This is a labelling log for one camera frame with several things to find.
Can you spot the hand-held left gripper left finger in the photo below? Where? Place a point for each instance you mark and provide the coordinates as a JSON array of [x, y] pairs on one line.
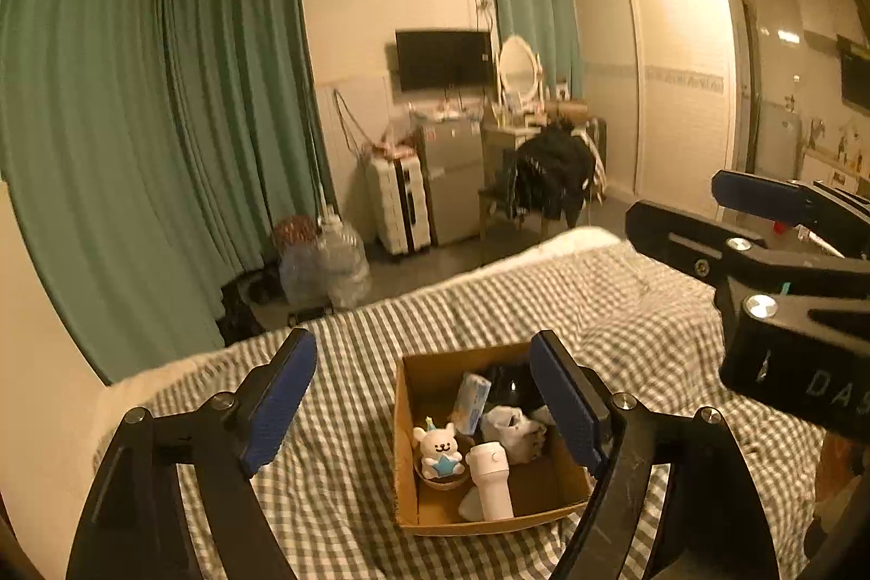
[[282, 410]]

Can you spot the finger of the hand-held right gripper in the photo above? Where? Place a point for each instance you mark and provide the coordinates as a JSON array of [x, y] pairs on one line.
[[680, 233], [761, 196]]

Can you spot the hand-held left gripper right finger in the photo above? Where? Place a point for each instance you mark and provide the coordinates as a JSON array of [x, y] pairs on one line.
[[567, 403]]

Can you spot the black object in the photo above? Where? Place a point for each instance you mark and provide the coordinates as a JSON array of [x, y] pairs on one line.
[[510, 383]]

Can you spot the white glove toy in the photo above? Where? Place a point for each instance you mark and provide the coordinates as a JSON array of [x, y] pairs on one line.
[[506, 427]]

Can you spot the cardboard box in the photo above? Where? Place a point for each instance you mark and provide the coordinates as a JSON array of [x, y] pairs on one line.
[[537, 488]]

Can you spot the blue tissue packet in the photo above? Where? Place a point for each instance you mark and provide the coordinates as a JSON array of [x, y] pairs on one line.
[[472, 403]]

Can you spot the white flask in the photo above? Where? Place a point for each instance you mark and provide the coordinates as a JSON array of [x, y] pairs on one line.
[[489, 478]]

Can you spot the white bear toy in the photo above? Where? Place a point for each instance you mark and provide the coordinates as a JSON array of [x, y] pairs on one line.
[[438, 447]]

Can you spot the small brown bowl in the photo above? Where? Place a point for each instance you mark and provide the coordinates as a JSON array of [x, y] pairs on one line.
[[442, 483]]

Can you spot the person's right forearm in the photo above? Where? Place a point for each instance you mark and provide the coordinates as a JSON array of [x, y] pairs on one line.
[[843, 471]]

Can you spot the green checked blanket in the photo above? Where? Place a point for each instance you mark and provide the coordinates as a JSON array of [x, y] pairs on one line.
[[353, 349]]

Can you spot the black bag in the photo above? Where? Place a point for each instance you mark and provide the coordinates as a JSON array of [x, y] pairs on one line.
[[248, 311]]

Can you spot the dark door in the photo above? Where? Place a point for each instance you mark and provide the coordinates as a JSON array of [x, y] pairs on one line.
[[750, 91]]

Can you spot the wooden chair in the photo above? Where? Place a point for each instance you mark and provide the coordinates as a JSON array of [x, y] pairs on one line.
[[599, 145]]

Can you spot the white louvred wardrobe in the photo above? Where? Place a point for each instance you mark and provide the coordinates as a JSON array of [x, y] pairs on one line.
[[680, 77]]

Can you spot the black range hood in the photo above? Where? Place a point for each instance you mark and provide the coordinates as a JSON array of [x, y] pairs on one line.
[[856, 77]]

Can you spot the clear water jug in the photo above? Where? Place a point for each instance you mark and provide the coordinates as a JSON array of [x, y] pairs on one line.
[[343, 260]]

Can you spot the patterned bag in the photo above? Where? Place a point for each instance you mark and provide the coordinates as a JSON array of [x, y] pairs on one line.
[[296, 230]]

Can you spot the dressing table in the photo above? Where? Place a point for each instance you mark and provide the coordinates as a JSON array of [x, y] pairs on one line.
[[499, 135]]

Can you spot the white oval mirror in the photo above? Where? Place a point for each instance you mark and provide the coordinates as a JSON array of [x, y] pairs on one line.
[[518, 67]]

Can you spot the white suitcase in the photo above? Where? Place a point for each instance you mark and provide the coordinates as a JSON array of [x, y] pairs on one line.
[[397, 203]]

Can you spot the small silver fridge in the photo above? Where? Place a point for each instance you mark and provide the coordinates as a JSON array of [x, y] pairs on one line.
[[448, 179]]

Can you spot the narrow teal curtain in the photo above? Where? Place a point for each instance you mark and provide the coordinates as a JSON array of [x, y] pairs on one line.
[[533, 2]]

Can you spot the wide green curtain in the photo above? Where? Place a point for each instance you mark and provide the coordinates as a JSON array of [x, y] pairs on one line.
[[88, 145]]

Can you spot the black wall television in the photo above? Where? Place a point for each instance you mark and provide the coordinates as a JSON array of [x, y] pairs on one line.
[[443, 60]]

